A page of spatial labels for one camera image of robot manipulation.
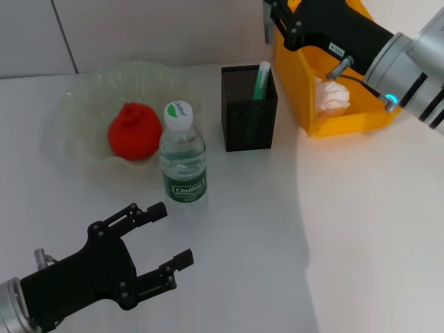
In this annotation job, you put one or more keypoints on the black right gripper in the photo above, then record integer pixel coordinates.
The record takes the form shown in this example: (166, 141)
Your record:
(333, 27)

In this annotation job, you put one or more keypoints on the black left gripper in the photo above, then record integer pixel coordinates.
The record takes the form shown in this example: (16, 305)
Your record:
(83, 277)

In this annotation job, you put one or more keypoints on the yellow plastic bin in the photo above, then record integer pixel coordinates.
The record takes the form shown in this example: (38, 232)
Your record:
(347, 121)

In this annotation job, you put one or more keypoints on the pale green glass fruit plate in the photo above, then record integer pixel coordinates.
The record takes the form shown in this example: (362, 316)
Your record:
(86, 104)

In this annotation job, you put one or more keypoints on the black mesh pen holder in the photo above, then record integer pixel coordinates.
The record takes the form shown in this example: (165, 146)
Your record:
(248, 121)

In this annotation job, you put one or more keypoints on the clear green-label water bottle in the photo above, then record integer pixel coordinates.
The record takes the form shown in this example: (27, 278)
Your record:
(184, 163)

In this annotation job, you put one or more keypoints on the wrist metal connector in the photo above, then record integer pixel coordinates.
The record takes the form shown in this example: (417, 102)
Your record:
(41, 258)
(339, 68)

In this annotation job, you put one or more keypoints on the red knitted toy orange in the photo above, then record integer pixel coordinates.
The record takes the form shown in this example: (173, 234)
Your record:
(133, 133)

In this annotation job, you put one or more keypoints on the white paper ball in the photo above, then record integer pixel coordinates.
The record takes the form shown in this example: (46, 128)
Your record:
(333, 98)

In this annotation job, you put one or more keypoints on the left wrist metal connector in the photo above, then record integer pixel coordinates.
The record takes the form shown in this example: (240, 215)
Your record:
(41, 258)

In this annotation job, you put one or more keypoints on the right wrist metal connector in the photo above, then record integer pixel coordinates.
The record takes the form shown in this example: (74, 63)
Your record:
(339, 68)

